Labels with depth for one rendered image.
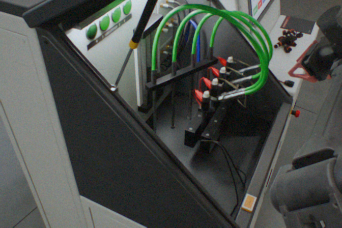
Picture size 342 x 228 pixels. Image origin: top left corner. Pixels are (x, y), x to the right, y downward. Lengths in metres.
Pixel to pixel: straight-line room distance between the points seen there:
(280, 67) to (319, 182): 1.21
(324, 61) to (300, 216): 0.49
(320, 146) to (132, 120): 0.50
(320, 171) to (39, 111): 0.84
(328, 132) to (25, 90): 0.82
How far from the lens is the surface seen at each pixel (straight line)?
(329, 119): 0.54
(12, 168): 2.57
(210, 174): 1.28
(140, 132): 0.85
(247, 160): 1.35
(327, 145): 0.48
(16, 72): 1.04
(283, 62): 1.65
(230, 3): 1.36
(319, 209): 0.43
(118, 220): 1.27
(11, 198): 2.42
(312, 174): 0.44
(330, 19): 0.79
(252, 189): 1.12
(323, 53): 0.86
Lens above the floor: 1.83
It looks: 39 degrees down
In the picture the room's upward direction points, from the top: 1 degrees clockwise
